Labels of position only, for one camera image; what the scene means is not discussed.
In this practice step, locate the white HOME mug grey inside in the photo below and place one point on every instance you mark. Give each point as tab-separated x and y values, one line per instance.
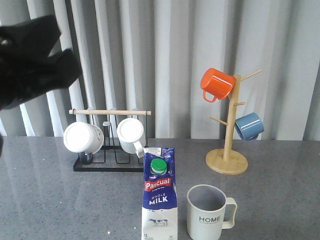
209	212

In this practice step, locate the orange enamel mug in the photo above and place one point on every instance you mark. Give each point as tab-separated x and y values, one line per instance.
216	85

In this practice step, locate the black wire mug rack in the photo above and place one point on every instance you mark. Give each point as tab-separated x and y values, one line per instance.
111	157

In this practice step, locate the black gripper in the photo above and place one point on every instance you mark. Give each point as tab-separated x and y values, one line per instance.
27	70

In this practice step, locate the white ribbed mug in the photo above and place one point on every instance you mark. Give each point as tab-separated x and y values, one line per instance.
131	135

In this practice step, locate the blue white milk carton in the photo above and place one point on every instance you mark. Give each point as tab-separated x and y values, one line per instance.
159	211

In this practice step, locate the blue enamel mug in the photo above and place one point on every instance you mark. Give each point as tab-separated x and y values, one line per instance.
249	127

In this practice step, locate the white smiley mug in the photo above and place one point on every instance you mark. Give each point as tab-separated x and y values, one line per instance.
85	139

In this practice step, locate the grey pleated curtain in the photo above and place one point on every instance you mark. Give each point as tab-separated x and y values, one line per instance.
151	55

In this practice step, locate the wooden mug tree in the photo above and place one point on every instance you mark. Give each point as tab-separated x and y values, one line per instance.
225	160

